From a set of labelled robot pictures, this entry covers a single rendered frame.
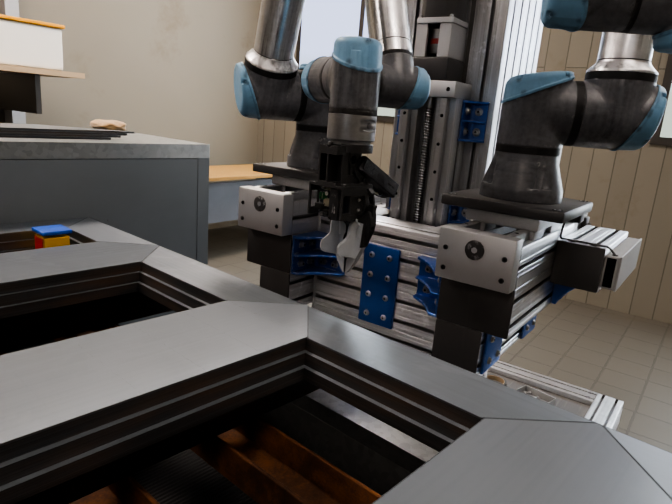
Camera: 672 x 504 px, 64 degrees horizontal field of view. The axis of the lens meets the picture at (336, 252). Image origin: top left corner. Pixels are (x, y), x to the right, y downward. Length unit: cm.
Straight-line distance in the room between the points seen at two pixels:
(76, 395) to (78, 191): 94
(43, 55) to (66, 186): 219
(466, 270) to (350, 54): 40
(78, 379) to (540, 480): 47
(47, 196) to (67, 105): 300
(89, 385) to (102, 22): 412
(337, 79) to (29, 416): 58
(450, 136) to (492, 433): 76
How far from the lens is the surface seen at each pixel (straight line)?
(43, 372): 68
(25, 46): 360
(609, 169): 411
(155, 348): 71
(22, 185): 146
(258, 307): 85
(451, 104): 122
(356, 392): 70
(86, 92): 453
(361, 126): 83
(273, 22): 118
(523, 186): 103
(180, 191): 164
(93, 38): 458
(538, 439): 60
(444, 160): 122
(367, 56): 83
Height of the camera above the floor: 117
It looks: 14 degrees down
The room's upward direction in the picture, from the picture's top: 5 degrees clockwise
